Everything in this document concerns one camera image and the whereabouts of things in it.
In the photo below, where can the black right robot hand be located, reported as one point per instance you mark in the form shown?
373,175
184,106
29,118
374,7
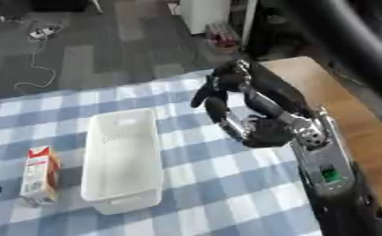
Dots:
264,92

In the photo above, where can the white plastic box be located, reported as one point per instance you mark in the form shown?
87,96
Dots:
122,159

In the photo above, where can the pack of red bottles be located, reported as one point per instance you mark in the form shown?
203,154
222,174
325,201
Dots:
222,36

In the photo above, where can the white cabinet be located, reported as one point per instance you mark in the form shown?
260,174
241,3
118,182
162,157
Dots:
204,14

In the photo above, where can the white power strip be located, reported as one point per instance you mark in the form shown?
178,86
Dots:
43,31

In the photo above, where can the white and red carton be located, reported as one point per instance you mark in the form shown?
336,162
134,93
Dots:
40,176

